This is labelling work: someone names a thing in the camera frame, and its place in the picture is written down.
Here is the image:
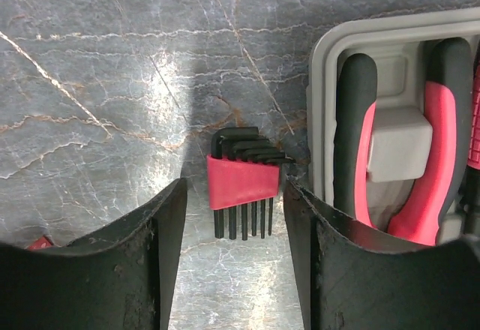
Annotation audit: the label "hex keys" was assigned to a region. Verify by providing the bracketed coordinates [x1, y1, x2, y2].
[206, 127, 295, 241]

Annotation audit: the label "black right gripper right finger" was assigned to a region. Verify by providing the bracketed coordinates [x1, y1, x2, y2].
[283, 181, 479, 329]

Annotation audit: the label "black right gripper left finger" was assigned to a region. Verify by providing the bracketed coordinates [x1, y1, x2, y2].
[1, 178, 188, 329]

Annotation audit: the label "pink handled pliers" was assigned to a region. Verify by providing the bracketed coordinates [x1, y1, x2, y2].
[333, 37, 473, 246]

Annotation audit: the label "pink tape measure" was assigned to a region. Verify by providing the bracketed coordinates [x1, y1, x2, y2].
[27, 235, 54, 251]

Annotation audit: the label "grey plastic tool case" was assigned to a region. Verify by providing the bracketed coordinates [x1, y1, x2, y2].
[307, 7, 479, 245]

